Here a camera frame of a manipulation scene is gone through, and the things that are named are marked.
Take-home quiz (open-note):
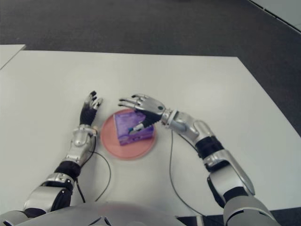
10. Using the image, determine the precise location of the pink round plate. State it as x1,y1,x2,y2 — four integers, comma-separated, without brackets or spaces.
100,108,158,161

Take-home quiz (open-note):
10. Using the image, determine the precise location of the silver robot torso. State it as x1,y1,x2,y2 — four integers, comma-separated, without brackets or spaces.
0,202,205,226

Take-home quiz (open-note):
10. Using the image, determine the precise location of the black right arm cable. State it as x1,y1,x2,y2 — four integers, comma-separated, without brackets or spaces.
168,130,203,216

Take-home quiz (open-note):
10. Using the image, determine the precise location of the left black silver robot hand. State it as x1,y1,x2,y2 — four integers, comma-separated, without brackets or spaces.
79,90,104,125

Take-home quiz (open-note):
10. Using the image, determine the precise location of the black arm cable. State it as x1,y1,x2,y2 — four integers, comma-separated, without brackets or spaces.
168,130,203,216
76,136,111,203

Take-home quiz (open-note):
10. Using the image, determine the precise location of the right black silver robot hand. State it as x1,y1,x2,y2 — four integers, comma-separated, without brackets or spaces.
117,93,166,132

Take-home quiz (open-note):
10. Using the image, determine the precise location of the purple tissue paper pack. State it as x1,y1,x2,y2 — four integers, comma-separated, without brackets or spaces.
113,110,155,146

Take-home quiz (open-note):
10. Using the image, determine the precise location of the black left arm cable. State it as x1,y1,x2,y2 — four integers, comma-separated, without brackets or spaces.
76,136,111,203

